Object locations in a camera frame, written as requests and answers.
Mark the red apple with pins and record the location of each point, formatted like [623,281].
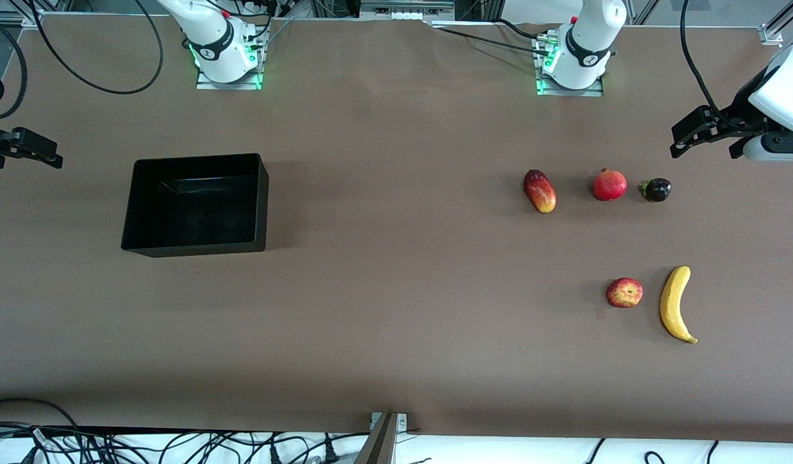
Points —
[624,293]

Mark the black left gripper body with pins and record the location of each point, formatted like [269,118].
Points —
[736,113]

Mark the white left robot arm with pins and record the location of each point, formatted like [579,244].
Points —
[589,48]

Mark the black plastic box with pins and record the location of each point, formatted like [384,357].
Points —
[196,209]

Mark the aluminium corner profile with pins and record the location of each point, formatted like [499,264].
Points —
[779,26]
[22,16]

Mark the red yellow mango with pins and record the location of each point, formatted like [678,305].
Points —
[539,191]

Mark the metal pole bracket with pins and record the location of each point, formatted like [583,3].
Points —
[402,422]

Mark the dark purple eggplant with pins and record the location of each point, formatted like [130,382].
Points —
[658,190]

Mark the white power strip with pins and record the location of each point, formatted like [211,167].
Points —
[409,16]

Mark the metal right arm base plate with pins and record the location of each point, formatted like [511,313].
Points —
[229,80]

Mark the aluminium frame beam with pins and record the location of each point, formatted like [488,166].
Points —
[406,5]

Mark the red pomegranate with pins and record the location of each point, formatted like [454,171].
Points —
[610,185]

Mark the yellow banana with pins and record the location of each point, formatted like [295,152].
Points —
[672,303]

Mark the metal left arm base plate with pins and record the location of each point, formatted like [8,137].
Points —
[570,90]

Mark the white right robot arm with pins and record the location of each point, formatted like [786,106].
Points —
[209,35]

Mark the grey camera mount pole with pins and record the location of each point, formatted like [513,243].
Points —
[378,444]

